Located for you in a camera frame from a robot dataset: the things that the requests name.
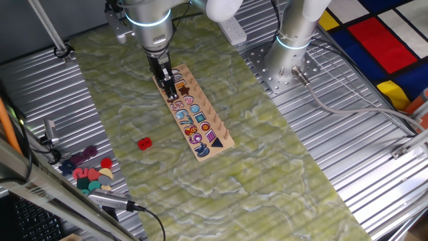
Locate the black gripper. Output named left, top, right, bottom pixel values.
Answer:
left=146, top=52, right=179, bottom=102

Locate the red number eight piece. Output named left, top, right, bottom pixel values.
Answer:
left=137, top=137, right=153, bottom=151

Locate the wooden shape puzzle board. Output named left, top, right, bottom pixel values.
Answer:
left=152, top=63, right=235, bottom=163

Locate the white power strip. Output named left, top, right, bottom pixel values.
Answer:
left=219, top=16, right=248, bottom=46

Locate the purple number six piece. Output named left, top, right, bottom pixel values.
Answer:
left=82, top=145, right=98, bottom=159

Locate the purple square piece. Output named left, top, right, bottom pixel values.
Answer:
left=69, top=153, right=87, bottom=167

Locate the green marble pattern mat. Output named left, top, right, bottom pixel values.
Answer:
left=68, top=0, right=374, bottom=241

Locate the pink number two piece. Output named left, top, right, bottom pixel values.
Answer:
left=72, top=167, right=89, bottom=181

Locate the navy number piece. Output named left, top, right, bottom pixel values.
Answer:
left=58, top=159, right=77, bottom=176

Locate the aluminium pole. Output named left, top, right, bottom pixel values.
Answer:
left=27, top=0, right=73, bottom=64

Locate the orange tube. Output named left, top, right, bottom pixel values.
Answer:
left=0, top=96, right=23, bottom=155

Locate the black keyboard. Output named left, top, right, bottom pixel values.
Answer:
left=11, top=195, right=64, bottom=241

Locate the colour block cloth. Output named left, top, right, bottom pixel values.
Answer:
left=317, top=0, right=428, bottom=111

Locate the orange plastic case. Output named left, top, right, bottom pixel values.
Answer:
left=404, top=87, right=428, bottom=133

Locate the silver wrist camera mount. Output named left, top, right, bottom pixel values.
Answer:
left=104, top=1, right=133, bottom=45

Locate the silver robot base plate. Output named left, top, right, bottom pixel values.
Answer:
left=245, top=42, right=322, bottom=95

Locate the ribbed silver camera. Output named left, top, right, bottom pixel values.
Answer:
left=87, top=188, right=146, bottom=213

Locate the small silver clamped camera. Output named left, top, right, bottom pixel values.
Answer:
left=41, top=118, right=62, bottom=147

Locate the black camera cable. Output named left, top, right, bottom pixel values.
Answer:
left=143, top=206, right=167, bottom=241

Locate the grey metal frame bar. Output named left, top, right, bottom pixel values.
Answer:
left=0, top=135, right=140, bottom=241

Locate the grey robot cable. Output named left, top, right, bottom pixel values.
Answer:
left=291, top=66, right=428, bottom=132

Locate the aluminium profile with bracket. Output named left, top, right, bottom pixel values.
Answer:
left=390, top=129, right=428, bottom=160

